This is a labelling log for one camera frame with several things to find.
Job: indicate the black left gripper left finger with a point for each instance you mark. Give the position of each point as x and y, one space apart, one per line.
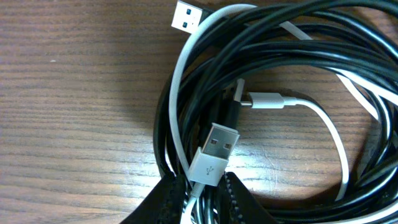
163 205

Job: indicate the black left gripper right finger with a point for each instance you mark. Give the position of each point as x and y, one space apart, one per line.
235 203

